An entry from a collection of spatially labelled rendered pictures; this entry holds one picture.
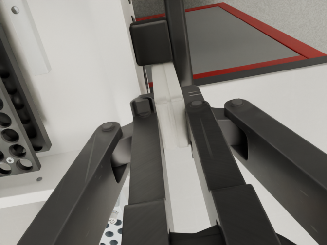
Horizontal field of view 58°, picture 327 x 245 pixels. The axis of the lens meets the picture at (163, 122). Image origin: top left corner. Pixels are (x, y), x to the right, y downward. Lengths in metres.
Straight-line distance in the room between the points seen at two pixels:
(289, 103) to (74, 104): 0.27
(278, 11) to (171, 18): 1.03
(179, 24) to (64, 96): 0.15
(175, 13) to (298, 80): 0.25
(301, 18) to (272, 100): 0.87
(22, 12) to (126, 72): 0.12
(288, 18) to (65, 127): 1.04
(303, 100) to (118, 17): 0.31
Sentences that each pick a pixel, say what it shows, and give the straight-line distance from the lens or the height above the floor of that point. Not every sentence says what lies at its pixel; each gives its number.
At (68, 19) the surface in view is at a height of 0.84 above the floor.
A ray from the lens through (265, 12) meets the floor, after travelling 1.20.
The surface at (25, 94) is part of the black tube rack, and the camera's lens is 0.27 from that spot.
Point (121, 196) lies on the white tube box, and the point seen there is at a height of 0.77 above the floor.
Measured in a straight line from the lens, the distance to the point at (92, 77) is 0.28.
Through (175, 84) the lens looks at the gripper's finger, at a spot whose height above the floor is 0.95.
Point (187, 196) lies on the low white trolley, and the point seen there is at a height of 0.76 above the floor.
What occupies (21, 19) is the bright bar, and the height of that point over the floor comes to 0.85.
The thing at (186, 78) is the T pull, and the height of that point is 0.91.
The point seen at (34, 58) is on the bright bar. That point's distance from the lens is 0.28.
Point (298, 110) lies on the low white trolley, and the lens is 0.43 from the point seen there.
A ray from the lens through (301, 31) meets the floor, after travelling 1.27.
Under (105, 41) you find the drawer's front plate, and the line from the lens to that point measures 0.18.
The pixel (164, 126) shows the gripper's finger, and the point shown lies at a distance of 0.15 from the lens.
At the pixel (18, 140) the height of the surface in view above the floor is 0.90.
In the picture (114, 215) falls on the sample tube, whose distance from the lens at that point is 0.43.
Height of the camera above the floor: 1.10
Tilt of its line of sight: 61 degrees down
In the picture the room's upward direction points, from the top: 173 degrees clockwise
